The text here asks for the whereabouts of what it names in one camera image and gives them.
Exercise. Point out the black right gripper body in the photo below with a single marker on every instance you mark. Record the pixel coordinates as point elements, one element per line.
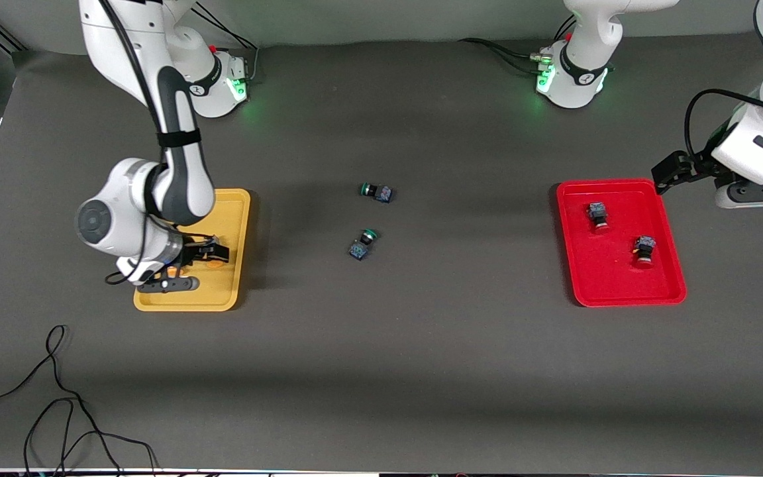
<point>191,254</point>

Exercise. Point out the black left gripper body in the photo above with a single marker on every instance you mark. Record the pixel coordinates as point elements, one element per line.
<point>698,165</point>

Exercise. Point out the red push button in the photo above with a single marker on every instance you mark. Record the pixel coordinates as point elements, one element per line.
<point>645,246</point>
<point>597,213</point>

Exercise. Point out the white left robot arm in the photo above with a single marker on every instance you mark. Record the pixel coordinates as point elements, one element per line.
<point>580,73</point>

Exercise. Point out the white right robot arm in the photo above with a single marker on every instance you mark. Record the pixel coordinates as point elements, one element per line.
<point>123,212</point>

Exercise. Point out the yellow plastic tray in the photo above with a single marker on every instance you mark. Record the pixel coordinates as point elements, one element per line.
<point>222,291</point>

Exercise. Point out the red plastic tray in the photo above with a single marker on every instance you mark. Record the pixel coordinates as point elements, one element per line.
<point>620,265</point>

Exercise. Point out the green push button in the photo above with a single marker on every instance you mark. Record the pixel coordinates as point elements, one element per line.
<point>361,246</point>
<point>378,193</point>

